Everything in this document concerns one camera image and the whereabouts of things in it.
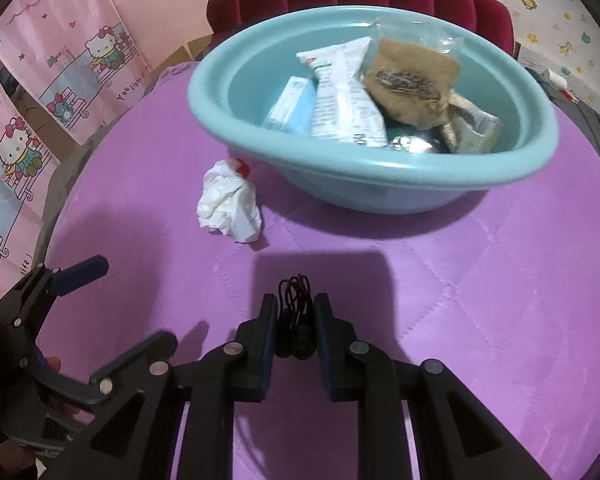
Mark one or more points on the brown knit sock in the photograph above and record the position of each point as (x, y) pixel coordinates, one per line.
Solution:
(410, 80)

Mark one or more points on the small red object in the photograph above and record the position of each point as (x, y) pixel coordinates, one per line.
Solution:
(241, 166)

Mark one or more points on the white snack packet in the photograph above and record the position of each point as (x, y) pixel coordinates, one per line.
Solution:
(345, 95)

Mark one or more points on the beige brown snack packet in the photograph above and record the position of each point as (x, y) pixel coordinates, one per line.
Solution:
(472, 127)

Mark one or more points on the teal plastic basin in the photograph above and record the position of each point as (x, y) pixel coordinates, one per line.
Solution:
(240, 90)

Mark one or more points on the purple tablecloth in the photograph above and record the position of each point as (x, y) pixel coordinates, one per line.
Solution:
(480, 310)

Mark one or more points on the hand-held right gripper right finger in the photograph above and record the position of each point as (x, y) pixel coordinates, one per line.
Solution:
(330, 345)

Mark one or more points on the red marker pen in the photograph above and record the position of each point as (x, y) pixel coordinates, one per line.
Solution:
(569, 96)

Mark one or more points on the crumpled white tissue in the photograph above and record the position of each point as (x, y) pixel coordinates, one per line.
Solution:
(230, 205)

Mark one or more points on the silver foil packet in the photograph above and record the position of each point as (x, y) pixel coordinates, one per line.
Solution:
(412, 144)

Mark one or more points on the blue face mask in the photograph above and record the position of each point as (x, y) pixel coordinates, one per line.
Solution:
(290, 107)

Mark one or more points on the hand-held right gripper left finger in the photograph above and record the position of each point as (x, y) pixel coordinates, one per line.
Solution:
(266, 340)

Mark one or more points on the person's left hand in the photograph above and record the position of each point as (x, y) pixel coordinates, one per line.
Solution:
(54, 363)

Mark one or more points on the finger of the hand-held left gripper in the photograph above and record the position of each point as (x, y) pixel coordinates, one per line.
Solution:
(80, 272)
(140, 352)

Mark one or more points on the pink cartoon cat curtain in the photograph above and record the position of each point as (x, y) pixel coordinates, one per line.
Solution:
(55, 70)

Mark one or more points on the clear plastic bag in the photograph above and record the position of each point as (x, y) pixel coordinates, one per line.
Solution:
(430, 32)

